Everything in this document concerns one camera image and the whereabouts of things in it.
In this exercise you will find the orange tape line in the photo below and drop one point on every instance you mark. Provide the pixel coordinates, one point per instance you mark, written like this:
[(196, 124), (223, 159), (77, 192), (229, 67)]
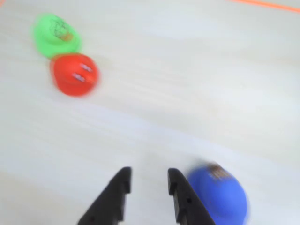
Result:
[(269, 4)]

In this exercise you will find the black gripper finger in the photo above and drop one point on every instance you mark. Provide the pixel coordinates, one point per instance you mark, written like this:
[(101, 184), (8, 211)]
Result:
[(107, 201), (187, 201)]

